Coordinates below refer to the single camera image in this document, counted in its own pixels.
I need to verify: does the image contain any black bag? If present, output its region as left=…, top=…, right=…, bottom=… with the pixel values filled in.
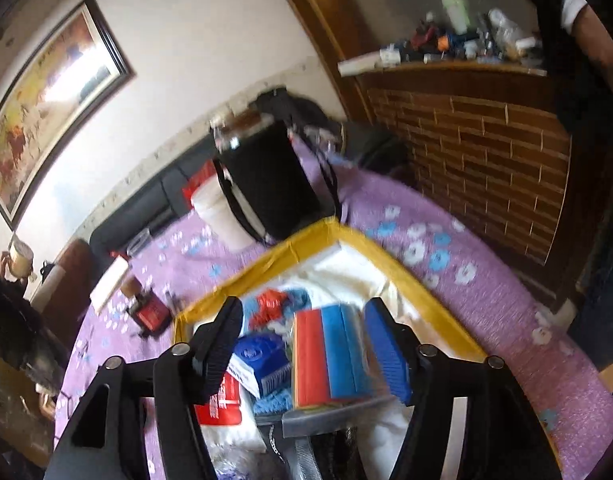
left=212, top=87, right=340, bottom=242

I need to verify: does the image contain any yellow-rimmed white tray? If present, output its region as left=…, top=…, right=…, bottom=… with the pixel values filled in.
left=171, top=220, right=562, bottom=480

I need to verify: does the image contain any blue white tissue packet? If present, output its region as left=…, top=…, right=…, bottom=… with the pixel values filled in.
left=227, top=334, right=294, bottom=397

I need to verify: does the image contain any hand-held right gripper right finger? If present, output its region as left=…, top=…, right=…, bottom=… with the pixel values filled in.
left=365, top=298, right=567, bottom=480

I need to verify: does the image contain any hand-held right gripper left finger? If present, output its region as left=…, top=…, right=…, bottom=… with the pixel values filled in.
left=44, top=296, right=244, bottom=480

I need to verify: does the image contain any black sofa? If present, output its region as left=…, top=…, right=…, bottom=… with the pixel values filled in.
left=89, top=150, right=223, bottom=262

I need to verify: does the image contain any red and blue cloth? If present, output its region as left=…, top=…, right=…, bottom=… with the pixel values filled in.
left=245, top=286, right=313, bottom=332

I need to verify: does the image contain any framed painting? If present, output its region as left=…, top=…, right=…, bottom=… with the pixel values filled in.
left=0, top=0, right=136, bottom=231

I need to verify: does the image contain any wooden chair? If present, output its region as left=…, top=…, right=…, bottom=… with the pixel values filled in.
left=39, top=237, right=95, bottom=332

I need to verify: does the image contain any white plastic bottle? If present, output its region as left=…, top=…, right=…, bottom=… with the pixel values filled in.
left=439, top=0, right=473, bottom=37

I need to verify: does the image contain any beige cup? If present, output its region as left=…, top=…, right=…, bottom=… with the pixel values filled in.
left=8, top=240, right=36, bottom=279

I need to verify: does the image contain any dark grey backpack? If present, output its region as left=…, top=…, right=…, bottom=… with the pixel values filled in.
left=337, top=120, right=413, bottom=182

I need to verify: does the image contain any white cylindrical flask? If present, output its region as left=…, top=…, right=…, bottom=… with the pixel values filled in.
left=30, top=262, right=68, bottom=311

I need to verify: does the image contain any pile of small clutter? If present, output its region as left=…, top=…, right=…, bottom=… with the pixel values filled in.
left=381, top=7, right=543, bottom=67

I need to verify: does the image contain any red plastic bag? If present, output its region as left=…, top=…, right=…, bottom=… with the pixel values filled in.
left=182, top=160, right=213, bottom=197

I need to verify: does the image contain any red white wet wipes pack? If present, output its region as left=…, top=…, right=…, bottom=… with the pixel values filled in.
left=193, top=372, right=258, bottom=442

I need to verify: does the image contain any white jar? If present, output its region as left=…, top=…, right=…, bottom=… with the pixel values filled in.
left=190, top=175, right=263, bottom=251

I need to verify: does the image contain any red and black device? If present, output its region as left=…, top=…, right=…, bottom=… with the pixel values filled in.
left=120, top=276, right=170, bottom=337

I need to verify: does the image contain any clear plastic cup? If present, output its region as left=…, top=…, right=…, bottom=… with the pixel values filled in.
left=126, top=230, right=152, bottom=257

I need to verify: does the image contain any wooden partition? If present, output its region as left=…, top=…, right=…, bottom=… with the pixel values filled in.
left=264, top=0, right=578, bottom=302

